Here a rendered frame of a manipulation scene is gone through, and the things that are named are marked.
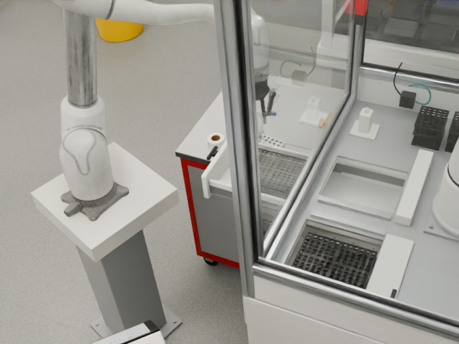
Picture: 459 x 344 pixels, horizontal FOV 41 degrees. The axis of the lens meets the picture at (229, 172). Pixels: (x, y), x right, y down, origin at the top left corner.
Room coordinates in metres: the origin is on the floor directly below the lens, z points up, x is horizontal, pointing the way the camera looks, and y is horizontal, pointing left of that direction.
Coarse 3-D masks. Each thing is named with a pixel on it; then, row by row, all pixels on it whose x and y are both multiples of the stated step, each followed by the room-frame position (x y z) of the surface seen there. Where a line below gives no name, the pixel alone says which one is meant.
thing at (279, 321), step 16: (256, 304) 1.00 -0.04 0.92; (272, 304) 0.99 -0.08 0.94; (256, 320) 1.01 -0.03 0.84; (272, 320) 0.98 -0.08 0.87; (288, 320) 0.96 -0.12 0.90; (304, 320) 0.93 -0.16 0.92; (288, 336) 0.96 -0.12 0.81; (304, 336) 0.93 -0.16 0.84; (320, 336) 0.91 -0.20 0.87; (336, 336) 0.89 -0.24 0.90; (352, 336) 0.87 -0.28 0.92
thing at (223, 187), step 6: (228, 168) 1.67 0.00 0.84; (228, 174) 1.63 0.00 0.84; (210, 180) 1.55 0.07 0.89; (216, 180) 1.55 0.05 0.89; (222, 180) 1.61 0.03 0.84; (228, 180) 1.60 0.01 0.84; (210, 186) 1.55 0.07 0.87; (216, 186) 1.54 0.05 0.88; (222, 186) 1.53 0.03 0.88; (228, 186) 1.51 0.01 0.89; (216, 192) 1.54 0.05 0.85; (222, 192) 1.52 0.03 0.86; (228, 192) 1.51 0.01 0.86
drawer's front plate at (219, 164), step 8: (224, 144) 1.70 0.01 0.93; (224, 152) 1.67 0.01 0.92; (216, 160) 1.61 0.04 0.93; (224, 160) 1.66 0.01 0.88; (208, 168) 1.58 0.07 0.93; (216, 168) 1.60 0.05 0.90; (224, 168) 1.65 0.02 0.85; (208, 176) 1.55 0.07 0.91; (216, 176) 1.60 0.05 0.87; (208, 184) 1.55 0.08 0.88; (208, 192) 1.54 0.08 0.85
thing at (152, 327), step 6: (138, 324) 0.95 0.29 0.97; (150, 324) 0.88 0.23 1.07; (150, 330) 0.79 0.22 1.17; (156, 330) 0.77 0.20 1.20; (108, 336) 0.91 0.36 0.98; (138, 336) 0.77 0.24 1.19; (144, 336) 0.76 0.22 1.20; (150, 336) 0.76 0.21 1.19; (156, 336) 0.76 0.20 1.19; (162, 336) 0.76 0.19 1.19; (126, 342) 0.75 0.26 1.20; (132, 342) 0.75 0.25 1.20; (138, 342) 0.75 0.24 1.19; (144, 342) 0.75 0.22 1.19; (150, 342) 0.75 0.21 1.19; (156, 342) 0.75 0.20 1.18; (162, 342) 0.75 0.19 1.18
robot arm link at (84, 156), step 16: (64, 144) 1.58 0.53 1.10; (80, 144) 1.56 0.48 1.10; (96, 144) 1.58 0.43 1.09; (64, 160) 1.54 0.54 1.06; (80, 160) 1.53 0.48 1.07; (96, 160) 1.54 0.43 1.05; (64, 176) 1.56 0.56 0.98; (80, 176) 1.51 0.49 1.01; (96, 176) 1.52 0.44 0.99; (112, 176) 1.58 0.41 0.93; (80, 192) 1.52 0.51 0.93; (96, 192) 1.52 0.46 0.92
